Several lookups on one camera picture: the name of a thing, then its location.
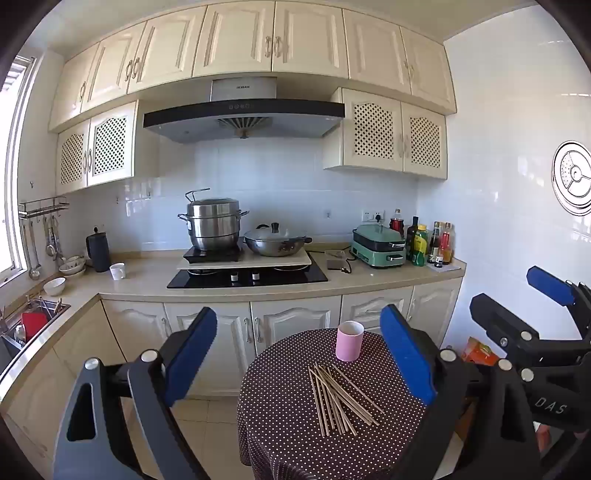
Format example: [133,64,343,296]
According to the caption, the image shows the black glass gas hob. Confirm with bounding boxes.
[167,251,329,289]

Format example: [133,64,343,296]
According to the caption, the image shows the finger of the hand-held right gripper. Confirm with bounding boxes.
[469,293,591,371]
[526,265,591,341]

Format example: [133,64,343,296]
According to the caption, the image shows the wide lattice door wall cabinet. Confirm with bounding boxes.
[322,88,448,180]

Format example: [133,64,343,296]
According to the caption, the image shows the black electric kettle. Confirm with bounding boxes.
[85,232,112,273]

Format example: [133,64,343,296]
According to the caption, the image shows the steel wok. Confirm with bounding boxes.
[243,234,313,257]

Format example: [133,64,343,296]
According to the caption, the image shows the pink cup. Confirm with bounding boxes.
[335,320,365,362]

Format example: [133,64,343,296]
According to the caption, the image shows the steel kitchen sink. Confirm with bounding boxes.
[0,298,72,367]

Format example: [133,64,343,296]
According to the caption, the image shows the window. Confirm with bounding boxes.
[0,55,38,280]

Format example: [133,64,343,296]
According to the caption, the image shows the brown polka dot tablecloth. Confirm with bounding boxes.
[237,327,476,480]

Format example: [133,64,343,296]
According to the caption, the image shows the green bottle yellow cap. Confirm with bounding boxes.
[412,224,429,267]

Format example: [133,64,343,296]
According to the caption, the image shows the round black white wall sticker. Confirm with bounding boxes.
[550,140,591,216]

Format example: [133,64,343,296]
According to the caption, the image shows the hanging steel skimmer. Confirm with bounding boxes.
[44,216,65,267]

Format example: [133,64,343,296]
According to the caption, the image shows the cream wall cabinets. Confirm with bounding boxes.
[47,0,458,134]

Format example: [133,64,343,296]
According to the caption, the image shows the black induction cooker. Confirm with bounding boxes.
[183,244,244,264]

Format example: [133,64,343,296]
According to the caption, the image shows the glass wok lid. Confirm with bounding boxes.
[245,222,305,244]

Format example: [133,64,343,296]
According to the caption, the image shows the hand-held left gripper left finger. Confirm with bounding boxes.
[53,306,219,480]

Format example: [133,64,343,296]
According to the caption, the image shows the group of wooden chopsticks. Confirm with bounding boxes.
[308,363,386,437]

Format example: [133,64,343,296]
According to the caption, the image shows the beige stone countertop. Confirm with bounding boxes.
[0,251,468,402]

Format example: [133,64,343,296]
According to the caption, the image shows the stacked patterned bowls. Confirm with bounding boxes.
[59,255,87,277]

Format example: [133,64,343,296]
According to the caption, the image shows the green electric grill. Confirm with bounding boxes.
[349,224,408,268]

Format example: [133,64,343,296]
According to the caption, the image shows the hanging steel ladle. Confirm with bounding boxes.
[21,219,42,280]

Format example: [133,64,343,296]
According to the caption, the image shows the beige stone slab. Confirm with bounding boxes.
[176,250,313,271]

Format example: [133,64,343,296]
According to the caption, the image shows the black steel range hood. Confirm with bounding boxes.
[142,78,346,144]

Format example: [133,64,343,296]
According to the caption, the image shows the clear plastic food container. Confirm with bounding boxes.
[325,249,352,273]

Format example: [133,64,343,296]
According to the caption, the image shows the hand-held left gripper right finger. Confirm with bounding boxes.
[379,304,541,480]

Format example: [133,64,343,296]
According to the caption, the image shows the dark olive oil bottle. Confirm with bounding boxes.
[406,216,420,259]

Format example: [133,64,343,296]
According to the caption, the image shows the steel wall utensil rack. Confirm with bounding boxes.
[18,196,70,220]

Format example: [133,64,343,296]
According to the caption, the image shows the red plastic container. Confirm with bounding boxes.
[21,312,49,344]

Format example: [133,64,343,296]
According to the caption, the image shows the red label sauce bottle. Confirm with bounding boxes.
[440,222,455,265]

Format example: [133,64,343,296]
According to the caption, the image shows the stainless steel steamer pot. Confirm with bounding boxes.
[178,188,250,252]

